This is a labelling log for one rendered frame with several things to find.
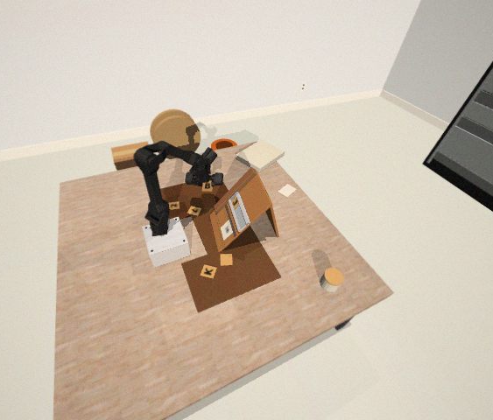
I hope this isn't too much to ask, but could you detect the grey square label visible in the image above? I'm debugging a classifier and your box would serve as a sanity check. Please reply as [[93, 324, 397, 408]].
[[221, 220, 233, 241]]

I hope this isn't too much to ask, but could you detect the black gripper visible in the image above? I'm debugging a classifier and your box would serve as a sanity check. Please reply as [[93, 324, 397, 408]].
[[185, 167, 223, 187]]

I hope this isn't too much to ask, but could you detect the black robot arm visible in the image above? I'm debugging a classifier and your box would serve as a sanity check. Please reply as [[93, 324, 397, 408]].
[[133, 141, 217, 236]]

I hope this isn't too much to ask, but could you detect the small white jar with orange lid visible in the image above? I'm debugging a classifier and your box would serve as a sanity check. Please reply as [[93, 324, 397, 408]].
[[320, 268, 344, 292]]

